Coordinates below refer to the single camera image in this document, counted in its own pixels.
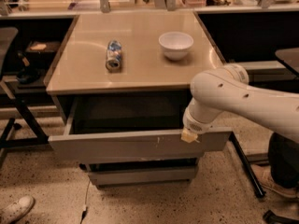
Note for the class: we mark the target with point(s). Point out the black metal bar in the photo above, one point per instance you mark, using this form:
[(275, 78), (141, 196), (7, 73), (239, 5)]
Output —
[(258, 189)]

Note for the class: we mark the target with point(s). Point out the dark round side table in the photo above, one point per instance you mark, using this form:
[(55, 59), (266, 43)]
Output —
[(289, 58)]

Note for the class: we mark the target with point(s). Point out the white bowl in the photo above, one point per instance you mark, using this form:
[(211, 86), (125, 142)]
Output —
[(175, 45)]

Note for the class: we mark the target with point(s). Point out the white shoe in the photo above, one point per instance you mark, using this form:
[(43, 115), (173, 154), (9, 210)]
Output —
[(17, 210)]

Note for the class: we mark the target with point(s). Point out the grey bottom drawer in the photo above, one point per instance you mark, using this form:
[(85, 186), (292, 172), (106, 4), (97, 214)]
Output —
[(143, 176)]

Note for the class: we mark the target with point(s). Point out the tan shoe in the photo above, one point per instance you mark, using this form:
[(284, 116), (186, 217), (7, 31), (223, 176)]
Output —
[(263, 175)]

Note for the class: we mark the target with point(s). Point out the grey top drawer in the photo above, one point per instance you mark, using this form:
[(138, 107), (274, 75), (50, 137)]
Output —
[(127, 129)]

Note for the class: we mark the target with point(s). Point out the crushed blue soda can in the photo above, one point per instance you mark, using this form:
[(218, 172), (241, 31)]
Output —
[(114, 56)]

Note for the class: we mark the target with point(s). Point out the black trouser leg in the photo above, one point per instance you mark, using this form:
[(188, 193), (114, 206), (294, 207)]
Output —
[(283, 156)]

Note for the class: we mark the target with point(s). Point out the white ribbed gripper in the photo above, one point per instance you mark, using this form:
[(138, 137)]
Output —
[(195, 125)]

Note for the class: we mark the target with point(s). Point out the grey drawer cabinet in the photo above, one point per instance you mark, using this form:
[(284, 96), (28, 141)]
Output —
[(145, 71)]

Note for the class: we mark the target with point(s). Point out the grey drawer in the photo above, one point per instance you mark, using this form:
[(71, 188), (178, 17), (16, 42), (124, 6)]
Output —
[(127, 129), (143, 176)]

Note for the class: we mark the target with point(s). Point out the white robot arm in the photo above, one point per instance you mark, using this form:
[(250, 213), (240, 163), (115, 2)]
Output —
[(227, 89)]

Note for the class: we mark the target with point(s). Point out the black box with note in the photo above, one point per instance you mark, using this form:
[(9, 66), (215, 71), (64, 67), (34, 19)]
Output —
[(41, 53)]

